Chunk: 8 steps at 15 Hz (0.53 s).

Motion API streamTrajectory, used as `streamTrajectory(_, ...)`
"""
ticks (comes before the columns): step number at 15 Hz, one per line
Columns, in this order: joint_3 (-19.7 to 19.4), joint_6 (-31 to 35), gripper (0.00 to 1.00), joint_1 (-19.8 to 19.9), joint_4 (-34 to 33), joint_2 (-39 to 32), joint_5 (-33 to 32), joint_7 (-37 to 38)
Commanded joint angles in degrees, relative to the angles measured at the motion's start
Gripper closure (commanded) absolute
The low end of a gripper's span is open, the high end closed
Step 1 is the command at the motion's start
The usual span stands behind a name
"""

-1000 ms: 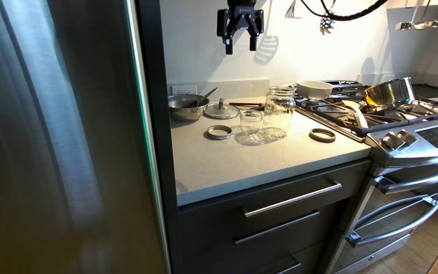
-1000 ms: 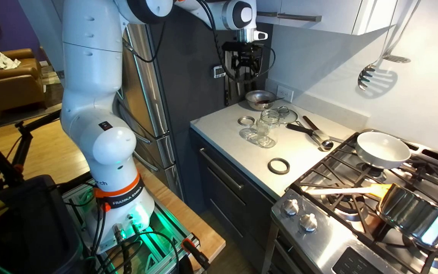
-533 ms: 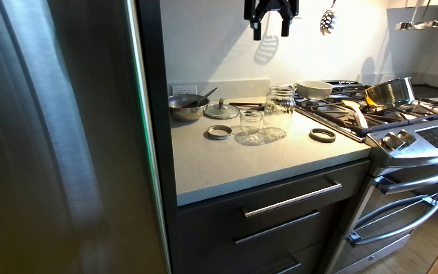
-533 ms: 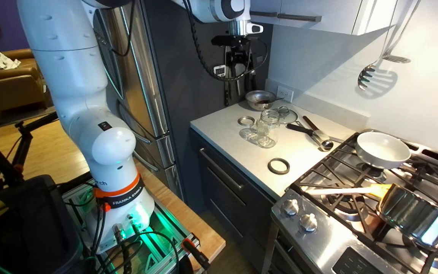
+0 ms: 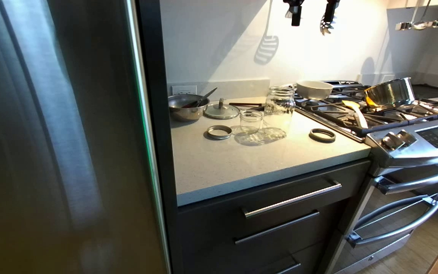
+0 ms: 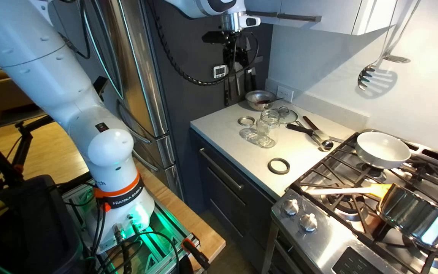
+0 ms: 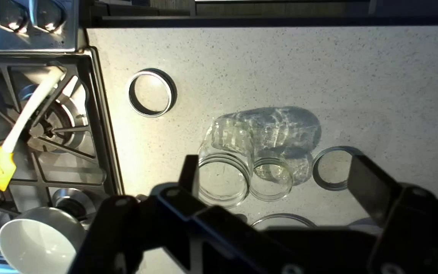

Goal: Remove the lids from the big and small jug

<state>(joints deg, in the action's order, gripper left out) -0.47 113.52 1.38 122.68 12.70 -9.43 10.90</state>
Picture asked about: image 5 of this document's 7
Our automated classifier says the silver metal bowl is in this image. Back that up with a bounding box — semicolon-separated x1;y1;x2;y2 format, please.
166;92;211;123

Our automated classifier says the small jar lid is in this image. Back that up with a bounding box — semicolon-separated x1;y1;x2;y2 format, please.
204;123;234;141

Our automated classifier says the dark spoon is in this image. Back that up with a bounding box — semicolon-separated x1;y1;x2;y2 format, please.
191;85;219;108

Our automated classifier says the white frying pan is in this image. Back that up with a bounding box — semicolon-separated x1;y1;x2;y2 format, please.
296;79;334;100

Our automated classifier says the dark cabinet side panel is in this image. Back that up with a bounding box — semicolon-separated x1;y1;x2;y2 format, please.
132;0;179;274

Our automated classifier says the stainless steel refrigerator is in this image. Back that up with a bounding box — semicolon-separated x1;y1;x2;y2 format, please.
0;0;172;274

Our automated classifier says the hanging slotted spatula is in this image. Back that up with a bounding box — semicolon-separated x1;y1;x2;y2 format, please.
252;0;281;65

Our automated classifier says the shiny steel pan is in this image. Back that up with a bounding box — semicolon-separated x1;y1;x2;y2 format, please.
362;76;418;112

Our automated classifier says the stainless steel gas stove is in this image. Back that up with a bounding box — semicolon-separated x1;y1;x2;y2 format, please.
296;74;438;274

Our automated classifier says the dark drawer with long handle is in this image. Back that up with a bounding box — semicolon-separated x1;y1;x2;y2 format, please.
178;194;350;274
193;237;331;274
175;158;372;245

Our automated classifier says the silver stove knob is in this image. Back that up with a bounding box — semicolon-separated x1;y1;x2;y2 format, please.
395;127;418;146
381;132;404;152

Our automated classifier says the small glass jar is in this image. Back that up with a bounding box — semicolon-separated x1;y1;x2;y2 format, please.
237;106;264;137

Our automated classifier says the wooden spatula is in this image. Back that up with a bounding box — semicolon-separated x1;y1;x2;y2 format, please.
340;97;371;129

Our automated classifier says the big glass jar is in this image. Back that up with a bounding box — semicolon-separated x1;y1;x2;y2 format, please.
263;83;298;130

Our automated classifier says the hanging metal ladle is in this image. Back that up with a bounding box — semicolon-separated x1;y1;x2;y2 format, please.
397;0;426;31
421;0;438;30

